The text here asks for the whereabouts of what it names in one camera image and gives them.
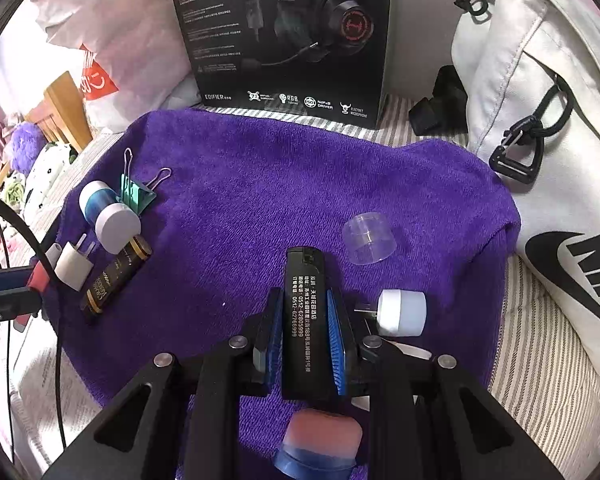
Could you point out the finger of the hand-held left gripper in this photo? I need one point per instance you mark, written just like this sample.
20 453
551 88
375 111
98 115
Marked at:
10 305
7 277

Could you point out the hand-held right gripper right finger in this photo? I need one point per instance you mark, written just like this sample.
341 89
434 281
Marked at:
337 340

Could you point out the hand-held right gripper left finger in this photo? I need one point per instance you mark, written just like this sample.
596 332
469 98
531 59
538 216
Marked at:
275 340

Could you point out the black rectangular box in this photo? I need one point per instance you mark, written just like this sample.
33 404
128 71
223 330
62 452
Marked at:
305 320

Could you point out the white plug adapter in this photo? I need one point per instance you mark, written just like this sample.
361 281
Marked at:
75 265

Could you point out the white plug-in light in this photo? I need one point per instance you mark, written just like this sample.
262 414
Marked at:
405 310

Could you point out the pink and blue capsule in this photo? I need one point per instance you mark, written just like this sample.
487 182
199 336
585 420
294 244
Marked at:
325 435

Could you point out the black and gold tube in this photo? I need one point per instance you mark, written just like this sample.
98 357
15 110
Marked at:
112 280

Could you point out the clear plastic cap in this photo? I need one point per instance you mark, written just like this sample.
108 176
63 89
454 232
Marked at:
370 237

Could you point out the blue and white jar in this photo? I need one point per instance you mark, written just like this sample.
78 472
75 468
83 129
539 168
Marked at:
115 225

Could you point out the green binder clip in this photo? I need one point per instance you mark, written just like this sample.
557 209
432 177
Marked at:
137 200

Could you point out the white floral cloth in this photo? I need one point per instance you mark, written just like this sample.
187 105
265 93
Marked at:
45 175

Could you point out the purple plush pillow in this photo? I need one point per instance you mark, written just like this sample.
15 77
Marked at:
27 147

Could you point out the purple towel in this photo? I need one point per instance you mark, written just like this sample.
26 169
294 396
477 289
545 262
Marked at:
260 185

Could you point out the wooden headboard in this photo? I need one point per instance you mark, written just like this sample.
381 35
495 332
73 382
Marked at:
65 105

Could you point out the black pouch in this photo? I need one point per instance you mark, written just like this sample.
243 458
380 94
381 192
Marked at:
440 105

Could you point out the white plastic shopping bag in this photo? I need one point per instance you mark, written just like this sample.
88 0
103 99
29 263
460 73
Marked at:
130 35

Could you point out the black headphone box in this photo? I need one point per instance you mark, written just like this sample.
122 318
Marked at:
230 60

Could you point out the white crossbody bag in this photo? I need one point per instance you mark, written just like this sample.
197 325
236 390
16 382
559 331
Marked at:
505 60

